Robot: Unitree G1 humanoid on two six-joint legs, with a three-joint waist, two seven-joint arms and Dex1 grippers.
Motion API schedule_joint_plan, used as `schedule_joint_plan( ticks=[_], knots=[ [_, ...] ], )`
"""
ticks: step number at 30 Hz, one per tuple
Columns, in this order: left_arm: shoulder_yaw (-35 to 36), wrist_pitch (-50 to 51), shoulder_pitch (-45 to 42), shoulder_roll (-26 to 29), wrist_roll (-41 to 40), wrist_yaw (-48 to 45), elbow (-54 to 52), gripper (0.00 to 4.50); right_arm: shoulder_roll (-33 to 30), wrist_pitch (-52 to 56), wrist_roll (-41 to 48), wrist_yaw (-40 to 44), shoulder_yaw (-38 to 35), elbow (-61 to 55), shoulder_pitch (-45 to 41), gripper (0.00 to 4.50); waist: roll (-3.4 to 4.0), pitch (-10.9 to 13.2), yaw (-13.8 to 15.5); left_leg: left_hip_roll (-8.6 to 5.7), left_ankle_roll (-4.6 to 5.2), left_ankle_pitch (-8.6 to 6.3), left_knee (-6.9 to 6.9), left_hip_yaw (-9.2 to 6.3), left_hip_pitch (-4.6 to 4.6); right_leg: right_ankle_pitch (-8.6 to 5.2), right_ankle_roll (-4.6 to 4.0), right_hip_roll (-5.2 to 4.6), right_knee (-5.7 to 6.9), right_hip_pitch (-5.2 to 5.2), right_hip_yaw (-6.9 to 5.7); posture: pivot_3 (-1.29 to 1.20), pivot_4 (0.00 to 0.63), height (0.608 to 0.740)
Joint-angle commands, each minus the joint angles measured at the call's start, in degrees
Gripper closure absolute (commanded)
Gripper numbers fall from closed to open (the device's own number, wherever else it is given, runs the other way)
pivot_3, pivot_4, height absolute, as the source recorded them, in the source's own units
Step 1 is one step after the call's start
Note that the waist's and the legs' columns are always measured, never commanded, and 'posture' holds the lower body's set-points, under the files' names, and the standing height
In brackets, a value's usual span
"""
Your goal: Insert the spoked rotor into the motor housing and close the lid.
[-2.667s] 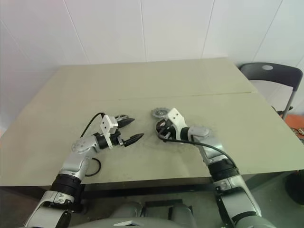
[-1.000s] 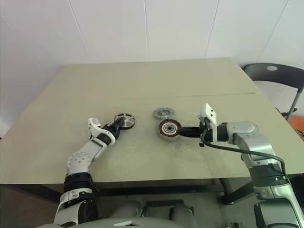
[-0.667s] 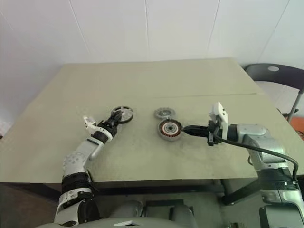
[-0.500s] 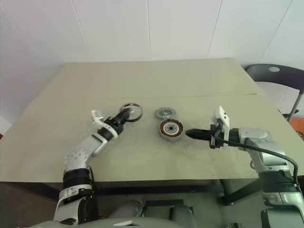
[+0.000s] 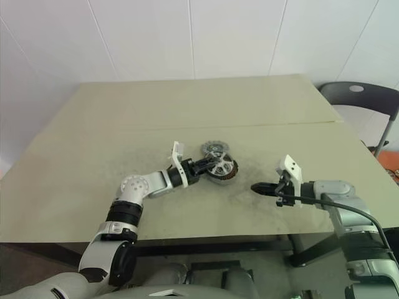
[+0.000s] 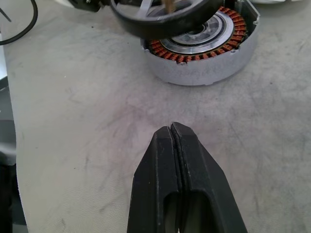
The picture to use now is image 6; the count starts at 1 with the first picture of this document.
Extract grey motor lid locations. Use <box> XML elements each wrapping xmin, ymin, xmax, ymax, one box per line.
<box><xmin>250</xmin><ymin>0</ymin><xmax>290</xmax><ymax>5</ymax></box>

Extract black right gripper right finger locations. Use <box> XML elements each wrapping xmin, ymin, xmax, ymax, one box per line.
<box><xmin>171</xmin><ymin>121</ymin><xmax>249</xmax><ymax>233</ymax></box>

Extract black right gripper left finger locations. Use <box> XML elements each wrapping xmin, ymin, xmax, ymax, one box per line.
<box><xmin>126</xmin><ymin>125</ymin><xmax>184</xmax><ymax>233</ymax></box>

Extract black spoked rotor ring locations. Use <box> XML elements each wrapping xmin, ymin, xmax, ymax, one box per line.
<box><xmin>110</xmin><ymin>0</ymin><xmax>225</xmax><ymax>41</ymax></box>

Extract grey motor housing copper windings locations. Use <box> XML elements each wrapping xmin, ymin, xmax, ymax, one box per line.
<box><xmin>140</xmin><ymin>0</ymin><xmax>261</xmax><ymax>86</ymax></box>

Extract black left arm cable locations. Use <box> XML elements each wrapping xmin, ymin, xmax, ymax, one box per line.
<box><xmin>0</xmin><ymin>0</ymin><xmax>39</xmax><ymax>46</ymax></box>

